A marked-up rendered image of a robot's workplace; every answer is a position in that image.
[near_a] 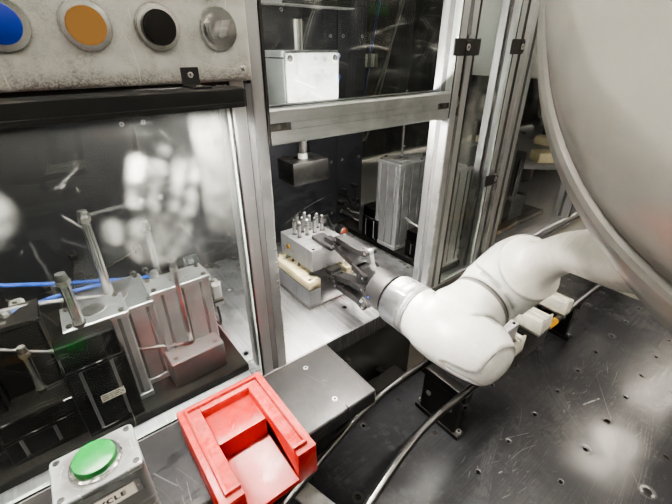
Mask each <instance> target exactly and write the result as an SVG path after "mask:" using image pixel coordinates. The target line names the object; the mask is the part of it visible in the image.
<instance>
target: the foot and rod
mask: <svg viewBox="0 0 672 504"><path fill-rule="evenodd" d="M297 151H298V154H297V155H292V156H286V157H281V158H277V162H278V176H279V179H280V180H282V181H284V182H286V183H288V184H290V185H292V186H298V185H303V184H307V183H311V182H316V181H320V180H324V179H328V158H327V157H324V156H321V155H318V154H315V153H312V152H309V153H307V141H301V142H297Z"/></svg>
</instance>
